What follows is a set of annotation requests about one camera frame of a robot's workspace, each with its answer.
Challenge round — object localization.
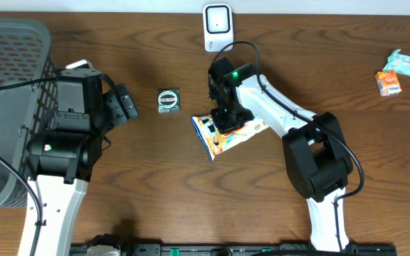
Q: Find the orange tissue pack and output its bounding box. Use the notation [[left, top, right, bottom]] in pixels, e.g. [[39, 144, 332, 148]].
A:
[[374, 70, 402, 97]]

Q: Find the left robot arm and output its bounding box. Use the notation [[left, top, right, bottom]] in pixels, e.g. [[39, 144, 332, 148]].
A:
[[18, 68, 138, 255]]

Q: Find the green zam-buk box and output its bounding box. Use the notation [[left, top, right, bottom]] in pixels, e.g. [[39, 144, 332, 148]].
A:
[[157, 89, 181, 113]]

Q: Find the yellow red snack bag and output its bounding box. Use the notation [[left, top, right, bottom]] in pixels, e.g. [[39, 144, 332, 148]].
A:
[[191, 114, 269, 161]]

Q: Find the grey plastic mesh basket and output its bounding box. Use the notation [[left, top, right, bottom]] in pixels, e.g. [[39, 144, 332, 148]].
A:
[[0, 16, 61, 217]]

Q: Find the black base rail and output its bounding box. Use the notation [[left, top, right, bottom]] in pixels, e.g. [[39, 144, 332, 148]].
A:
[[68, 234, 399, 256]]

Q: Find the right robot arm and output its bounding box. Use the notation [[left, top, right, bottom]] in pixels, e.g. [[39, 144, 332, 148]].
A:
[[208, 58, 353, 252]]

